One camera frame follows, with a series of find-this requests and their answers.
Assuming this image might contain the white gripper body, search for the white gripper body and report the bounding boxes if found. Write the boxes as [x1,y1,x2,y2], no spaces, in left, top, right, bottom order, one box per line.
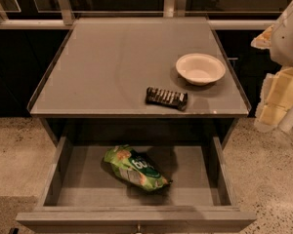
[270,0,293,67]

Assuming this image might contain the white paper bowl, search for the white paper bowl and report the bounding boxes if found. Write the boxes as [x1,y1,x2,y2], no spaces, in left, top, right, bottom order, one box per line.
[176,54,226,86]

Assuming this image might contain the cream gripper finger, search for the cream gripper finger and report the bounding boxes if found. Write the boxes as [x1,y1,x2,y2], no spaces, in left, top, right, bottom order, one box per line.
[251,25,273,50]
[254,66,293,133]

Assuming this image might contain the green rice chip bag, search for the green rice chip bag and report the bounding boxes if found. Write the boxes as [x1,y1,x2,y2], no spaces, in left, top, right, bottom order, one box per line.
[104,145,171,192]

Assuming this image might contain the grey cabinet with counter top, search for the grey cabinet with counter top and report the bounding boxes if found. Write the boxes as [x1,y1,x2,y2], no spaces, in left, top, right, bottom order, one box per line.
[26,16,252,148]

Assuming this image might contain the dark wrapped snack bar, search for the dark wrapped snack bar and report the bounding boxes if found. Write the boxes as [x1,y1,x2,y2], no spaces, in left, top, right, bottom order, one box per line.
[146,87,188,111]

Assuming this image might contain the metal railing frame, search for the metal railing frame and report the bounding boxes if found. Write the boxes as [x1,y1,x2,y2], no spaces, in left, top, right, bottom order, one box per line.
[0,0,292,30]

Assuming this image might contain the open grey top drawer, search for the open grey top drawer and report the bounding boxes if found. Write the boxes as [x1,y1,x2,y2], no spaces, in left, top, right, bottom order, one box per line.
[17,136,256,234]

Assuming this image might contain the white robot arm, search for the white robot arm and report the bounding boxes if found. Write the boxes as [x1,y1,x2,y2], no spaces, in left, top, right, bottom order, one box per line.
[251,0,293,133]

